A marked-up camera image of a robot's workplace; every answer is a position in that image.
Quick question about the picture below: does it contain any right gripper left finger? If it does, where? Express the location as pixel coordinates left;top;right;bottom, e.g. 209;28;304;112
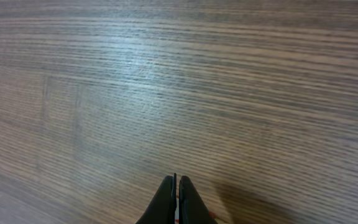
136;174;177;224

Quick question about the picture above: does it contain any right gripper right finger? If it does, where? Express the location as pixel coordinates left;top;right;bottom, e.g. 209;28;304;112
178;175;217;224

